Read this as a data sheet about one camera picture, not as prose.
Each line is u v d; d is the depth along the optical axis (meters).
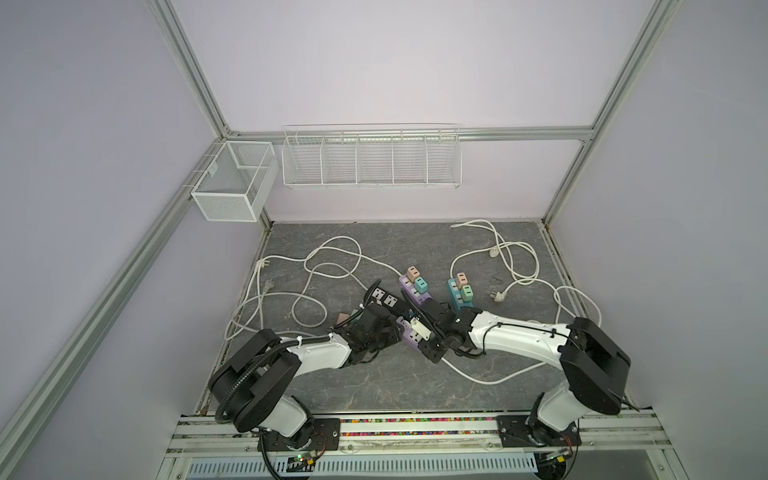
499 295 0.97
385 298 0.96
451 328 0.62
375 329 0.71
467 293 0.91
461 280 0.95
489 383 0.82
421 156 1.04
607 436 0.74
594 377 0.44
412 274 0.96
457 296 0.96
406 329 0.88
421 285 0.94
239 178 1.02
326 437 0.74
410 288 0.98
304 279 1.03
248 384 0.44
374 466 1.58
